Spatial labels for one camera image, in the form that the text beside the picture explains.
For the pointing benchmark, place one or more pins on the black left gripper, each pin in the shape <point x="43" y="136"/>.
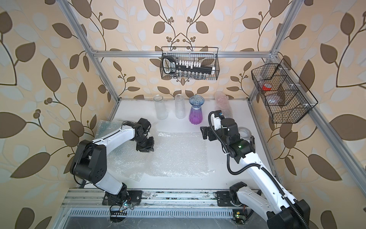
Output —
<point x="150" y="147"/>

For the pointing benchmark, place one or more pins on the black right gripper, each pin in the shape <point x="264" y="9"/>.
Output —
<point x="205" y="131"/>

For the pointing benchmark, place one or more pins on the bubble purple vase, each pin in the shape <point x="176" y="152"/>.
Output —
<point x="196" y="114"/>

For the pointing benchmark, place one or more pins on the bubble clear vase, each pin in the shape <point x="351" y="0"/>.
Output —
<point x="179" y="106"/>

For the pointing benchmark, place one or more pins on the clear ribbed glass vase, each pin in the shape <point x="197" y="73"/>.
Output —
<point x="160" y="108"/>

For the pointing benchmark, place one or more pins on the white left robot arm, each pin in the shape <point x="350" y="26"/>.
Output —
<point x="90" y="160"/>

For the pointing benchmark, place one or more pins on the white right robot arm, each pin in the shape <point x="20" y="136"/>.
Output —
<point x="275" y="204"/>

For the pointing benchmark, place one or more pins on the bubble wrapped pink vase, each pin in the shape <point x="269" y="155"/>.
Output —
<point x="222" y="103"/>

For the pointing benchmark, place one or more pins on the clear tape roll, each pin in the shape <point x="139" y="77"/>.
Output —
<point x="244" y="133"/>

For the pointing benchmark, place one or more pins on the black socket set tool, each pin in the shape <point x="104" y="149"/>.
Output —
<point x="172" y="65"/>

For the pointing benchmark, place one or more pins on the red tape roll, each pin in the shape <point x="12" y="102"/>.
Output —
<point x="266" y="87"/>

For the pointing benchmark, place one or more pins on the black back wire basket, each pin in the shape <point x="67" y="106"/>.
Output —
<point x="206" y="55"/>

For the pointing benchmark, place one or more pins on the aluminium front rail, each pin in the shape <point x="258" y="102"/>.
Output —
<point x="152" y="198"/>

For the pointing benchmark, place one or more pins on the black side wire basket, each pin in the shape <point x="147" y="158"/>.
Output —
<point x="290" y="98"/>

